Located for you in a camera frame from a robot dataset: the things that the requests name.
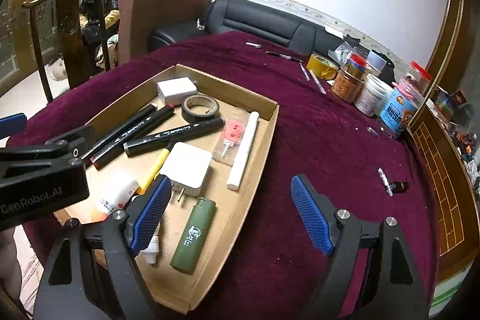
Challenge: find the black marker red cap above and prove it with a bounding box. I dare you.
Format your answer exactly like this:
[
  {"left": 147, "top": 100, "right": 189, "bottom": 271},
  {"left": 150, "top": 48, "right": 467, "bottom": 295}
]
[{"left": 90, "top": 105, "right": 175, "bottom": 171}]

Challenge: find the white orange glue bottle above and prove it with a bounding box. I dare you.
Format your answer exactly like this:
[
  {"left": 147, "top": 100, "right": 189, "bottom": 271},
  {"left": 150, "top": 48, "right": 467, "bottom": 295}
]
[{"left": 89, "top": 175, "right": 161, "bottom": 265}]

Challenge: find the green lighter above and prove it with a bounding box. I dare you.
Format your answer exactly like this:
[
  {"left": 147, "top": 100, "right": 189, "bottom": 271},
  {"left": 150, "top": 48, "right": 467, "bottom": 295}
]
[{"left": 170, "top": 197, "right": 216, "bottom": 275}]

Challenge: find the yellow utility knife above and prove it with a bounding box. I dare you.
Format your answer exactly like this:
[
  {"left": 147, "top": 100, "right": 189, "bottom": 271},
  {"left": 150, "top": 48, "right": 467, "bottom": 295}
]
[{"left": 136, "top": 142, "right": 175, "bottom": 195}]

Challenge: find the small white charger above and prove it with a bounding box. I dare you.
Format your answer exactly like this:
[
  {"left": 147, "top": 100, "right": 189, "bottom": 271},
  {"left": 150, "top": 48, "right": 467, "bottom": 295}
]
[{"left": 160, "top": 142, "right": 212, "bottom": 197}]

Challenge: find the large white charger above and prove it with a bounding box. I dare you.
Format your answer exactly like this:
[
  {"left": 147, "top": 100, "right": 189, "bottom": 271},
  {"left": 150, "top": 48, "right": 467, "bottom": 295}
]
[{"left": 156, "top": 77, "right": 197, "bottom": 106}]

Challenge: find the white marker pen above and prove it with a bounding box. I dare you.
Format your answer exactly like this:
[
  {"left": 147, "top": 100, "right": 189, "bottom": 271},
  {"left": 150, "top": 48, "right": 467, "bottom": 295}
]
[{"left": 226, "top": 111, "right": 260, "bottom": 191}]

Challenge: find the black tape roll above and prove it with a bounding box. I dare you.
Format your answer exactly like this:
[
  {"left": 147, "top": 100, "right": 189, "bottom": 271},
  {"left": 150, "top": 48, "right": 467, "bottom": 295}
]
[{"left": 181, "top": 94, "right": 220, "bottom": 124}]

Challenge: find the clear case red item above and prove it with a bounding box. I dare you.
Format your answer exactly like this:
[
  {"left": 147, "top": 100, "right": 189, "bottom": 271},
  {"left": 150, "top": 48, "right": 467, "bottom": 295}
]
[{"left": 212, "top": 108, "right": 249, "bottom": 166}]

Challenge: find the black marker grey cap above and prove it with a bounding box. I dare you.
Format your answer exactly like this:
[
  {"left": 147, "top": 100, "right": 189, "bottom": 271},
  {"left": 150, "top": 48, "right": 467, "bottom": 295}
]
[{"left": 124, "top": 117, "right": 225, "bottom": 157}]

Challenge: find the black marker white cap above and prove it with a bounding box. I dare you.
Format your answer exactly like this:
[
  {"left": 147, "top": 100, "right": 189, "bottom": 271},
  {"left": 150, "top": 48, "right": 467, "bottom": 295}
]
[{"left": 81, "top": 104, "right": 157, "bottom": 167}]

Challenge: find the black gold lipstick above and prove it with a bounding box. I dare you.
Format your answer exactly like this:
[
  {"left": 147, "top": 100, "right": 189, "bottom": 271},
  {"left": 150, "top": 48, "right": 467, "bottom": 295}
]
[{"left": 389, "top": 181, "right": 409, "bottom": 194}]

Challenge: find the wooden brick-pattern counter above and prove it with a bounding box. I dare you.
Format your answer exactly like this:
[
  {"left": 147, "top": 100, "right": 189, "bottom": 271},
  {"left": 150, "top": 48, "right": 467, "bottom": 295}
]
[{"left": 406, "top": 0, "right": 480, "bottom": 283}]

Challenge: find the small blue capsule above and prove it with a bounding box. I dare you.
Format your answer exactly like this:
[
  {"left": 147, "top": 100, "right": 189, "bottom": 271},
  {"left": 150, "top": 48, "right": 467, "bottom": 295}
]
[{"left": 367, "top": 127, "right": 378, "bottom": 137}]

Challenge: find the seated person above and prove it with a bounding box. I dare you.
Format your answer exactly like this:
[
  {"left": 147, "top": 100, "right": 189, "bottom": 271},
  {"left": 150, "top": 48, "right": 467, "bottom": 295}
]
[{"left": 80, "top": 0, "right": 120, "bottom": 69}]

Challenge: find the maroon velvet tablecloth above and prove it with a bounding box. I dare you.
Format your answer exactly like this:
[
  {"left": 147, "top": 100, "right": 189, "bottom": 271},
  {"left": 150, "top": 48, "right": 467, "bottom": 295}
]
[{"left": 7, "top": 32, "right": 438, "bottom": 319}]

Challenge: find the cardboard box tray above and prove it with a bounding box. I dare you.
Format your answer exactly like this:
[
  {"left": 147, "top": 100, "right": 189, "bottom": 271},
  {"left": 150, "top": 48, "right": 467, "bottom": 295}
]
[{"left": 52, "top": 62, "right": 281, "bottom": 316}]

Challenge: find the wooden chair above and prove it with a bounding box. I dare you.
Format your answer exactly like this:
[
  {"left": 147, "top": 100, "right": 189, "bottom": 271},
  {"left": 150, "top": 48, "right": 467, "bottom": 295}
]
[{"left": 22, "top": 0, "right": 110, "bottom": 103}]

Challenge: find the white plastic tub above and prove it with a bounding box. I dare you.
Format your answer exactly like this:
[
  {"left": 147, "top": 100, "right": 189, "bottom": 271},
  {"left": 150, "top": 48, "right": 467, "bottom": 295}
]
[{"left": 354, "top": 74, "right": 393, "bottom": 117}]

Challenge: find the blue label snack jar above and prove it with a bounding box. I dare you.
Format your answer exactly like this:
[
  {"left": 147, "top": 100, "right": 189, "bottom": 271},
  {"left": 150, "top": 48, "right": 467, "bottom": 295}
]
[{"left": 378, "top": 77, "right": 423, "bottom": 139}]

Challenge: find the maroon armchair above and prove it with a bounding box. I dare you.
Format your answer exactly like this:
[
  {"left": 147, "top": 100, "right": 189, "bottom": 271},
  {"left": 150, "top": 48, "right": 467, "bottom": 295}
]
[{"left": 117, "top": 0, "right": 211, "bottom": 65}]

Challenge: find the brown paper canister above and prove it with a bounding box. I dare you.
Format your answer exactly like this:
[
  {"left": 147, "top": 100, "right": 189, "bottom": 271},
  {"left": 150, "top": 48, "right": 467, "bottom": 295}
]
[{"left": 331, "top": 69, "right": 364, "bottom": 104}]

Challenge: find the white pen on table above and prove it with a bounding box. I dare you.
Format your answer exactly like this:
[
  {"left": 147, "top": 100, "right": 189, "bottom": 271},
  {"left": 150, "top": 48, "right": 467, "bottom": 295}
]
[{"left": 308, "top": 69, "right": 326, "bottom": 95}]

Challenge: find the red lid jar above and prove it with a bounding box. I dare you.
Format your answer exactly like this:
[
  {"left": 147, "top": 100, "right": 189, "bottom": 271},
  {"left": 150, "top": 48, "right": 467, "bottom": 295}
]
[{"left": 405, "top": 60, "right": 432, "bottom": 96}]

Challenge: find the yellow tape roll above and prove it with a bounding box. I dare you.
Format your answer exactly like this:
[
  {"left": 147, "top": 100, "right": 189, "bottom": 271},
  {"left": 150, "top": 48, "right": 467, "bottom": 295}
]
[{"left": 307, "top": 54, "right": 338, "bottom": 80}]

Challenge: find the thin silver pen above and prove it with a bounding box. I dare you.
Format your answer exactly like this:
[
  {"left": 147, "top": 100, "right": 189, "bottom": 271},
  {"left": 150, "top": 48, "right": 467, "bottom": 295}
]
[{"left": 298, "top": 62, "right": 311, "bottom": 82}]

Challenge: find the small silver clip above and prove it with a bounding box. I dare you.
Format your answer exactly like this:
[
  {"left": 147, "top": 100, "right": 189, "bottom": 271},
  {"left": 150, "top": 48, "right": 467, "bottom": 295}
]
[{"left": 245, "top": 42, "right": 261, "bottom": 49}]

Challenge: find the black silver pen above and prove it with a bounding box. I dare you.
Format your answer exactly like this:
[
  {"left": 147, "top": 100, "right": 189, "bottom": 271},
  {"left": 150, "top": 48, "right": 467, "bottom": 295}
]
[{"left": 265, "top": 51, "right": 303, "bottom": 62}]

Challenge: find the black leather sofa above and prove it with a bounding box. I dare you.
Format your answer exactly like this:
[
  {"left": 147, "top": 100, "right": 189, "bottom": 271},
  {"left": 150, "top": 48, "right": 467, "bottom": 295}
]
[{"left": 147, "top": 0, "right": 344, "bottom": 56}]

